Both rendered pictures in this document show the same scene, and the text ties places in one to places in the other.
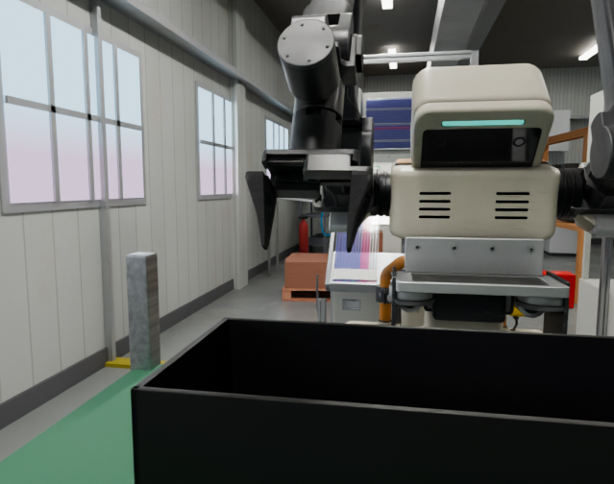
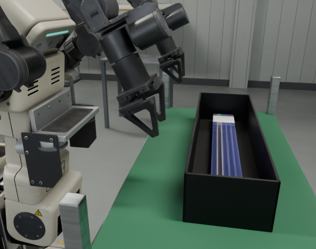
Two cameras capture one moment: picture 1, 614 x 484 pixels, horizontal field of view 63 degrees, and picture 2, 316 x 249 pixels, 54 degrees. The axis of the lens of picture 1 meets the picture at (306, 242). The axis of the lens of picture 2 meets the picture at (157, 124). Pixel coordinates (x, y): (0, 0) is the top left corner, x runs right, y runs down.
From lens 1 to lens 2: 0.79 m
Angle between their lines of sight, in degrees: 88
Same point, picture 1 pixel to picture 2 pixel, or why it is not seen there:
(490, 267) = (60, 110)
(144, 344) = not seen: outside the picture
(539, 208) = (62, 73)
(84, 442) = not seen: outside the picture
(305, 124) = (140, 62)
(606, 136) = (93, 37)
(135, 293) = (85, 228)
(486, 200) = (48, 75)
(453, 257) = (49, 112)
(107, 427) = not seen: outside the picture
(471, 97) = (51, 17)
